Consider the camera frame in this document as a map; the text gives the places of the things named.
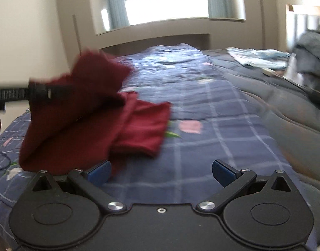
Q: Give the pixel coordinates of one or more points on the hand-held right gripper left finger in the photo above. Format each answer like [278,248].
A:
[100,174]

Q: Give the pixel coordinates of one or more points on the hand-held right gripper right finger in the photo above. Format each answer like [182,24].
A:
[222,174]

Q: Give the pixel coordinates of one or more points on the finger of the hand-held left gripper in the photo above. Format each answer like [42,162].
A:
[41,92]

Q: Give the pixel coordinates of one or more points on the red knit sweater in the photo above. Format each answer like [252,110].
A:
[79,125]

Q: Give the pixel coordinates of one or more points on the blue plaid floral quilt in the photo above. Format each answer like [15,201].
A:
[201,115]

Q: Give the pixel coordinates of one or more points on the beige built-in wardrobe unit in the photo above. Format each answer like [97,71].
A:
[71,18]

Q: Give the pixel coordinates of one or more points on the grey duvet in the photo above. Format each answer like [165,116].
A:
[285,109]

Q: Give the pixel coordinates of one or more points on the light blue floral cloth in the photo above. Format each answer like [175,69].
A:
[256,57]

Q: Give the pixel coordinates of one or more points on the pile of grey clothing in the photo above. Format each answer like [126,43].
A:
[312,55]

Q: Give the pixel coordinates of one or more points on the bright window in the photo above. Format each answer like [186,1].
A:
[165,0]

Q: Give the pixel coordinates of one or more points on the wooden rail frame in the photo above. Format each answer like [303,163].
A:
[303,13]

